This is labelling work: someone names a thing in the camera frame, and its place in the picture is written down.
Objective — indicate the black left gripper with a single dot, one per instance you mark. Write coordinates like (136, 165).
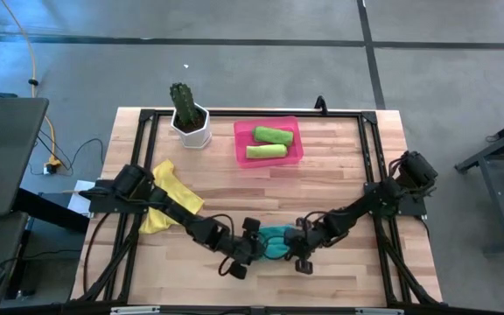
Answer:
(243, 249)

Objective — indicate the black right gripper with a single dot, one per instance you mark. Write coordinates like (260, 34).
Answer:
(304, 242)

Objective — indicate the teal microfiber towel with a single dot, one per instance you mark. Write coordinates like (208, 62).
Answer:
(274, 232)

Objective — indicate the yellow microfiber towel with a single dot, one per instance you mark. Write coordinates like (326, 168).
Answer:
(177, 190)

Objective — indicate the lime green microfiber towel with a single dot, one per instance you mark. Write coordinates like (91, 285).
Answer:
(267, 151)

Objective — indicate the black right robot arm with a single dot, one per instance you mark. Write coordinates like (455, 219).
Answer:
(361, 207)

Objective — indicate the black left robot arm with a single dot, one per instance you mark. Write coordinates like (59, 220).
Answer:
(173, 210)

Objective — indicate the pink plastic basket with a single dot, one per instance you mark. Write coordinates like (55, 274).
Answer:
(243, 131)

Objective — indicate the black clamp hook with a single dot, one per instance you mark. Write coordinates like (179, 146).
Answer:
(320, 105)

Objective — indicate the green cactus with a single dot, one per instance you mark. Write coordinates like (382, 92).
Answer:
(182, 102)

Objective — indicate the white paper sheet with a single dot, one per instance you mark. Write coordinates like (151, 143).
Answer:
(77, 203)

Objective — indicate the yellow power plug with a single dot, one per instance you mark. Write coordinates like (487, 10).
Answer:
(53, 166)

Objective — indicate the dark grey desk top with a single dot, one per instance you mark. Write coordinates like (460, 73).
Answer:
(7, 153)

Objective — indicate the silver metal bracket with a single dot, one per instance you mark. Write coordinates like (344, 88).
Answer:
(134, 310)
(379, 311)

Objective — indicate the black aluminium table frame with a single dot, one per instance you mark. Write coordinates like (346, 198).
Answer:
(256, 114)

